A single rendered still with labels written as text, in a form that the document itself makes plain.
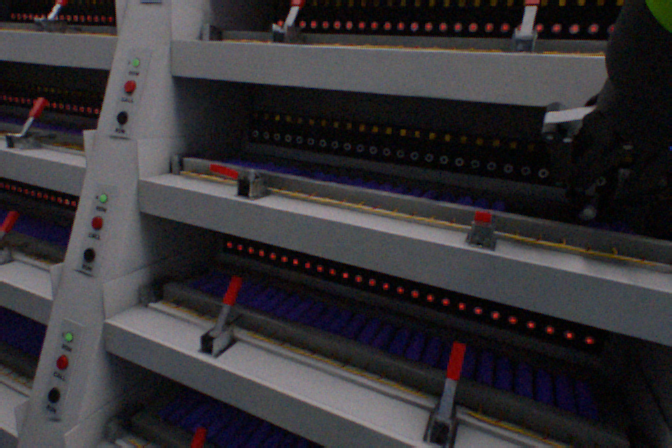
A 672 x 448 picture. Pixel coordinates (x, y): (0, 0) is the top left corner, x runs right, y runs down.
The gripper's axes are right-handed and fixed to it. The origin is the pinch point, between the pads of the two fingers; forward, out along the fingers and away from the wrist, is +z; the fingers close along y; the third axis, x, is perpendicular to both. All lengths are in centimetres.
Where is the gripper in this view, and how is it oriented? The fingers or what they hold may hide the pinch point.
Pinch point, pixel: (596, 195)
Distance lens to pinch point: 47.5
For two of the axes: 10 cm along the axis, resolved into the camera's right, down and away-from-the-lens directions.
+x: -2.8, 9.3, -2.1
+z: 3.1, 3.0, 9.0
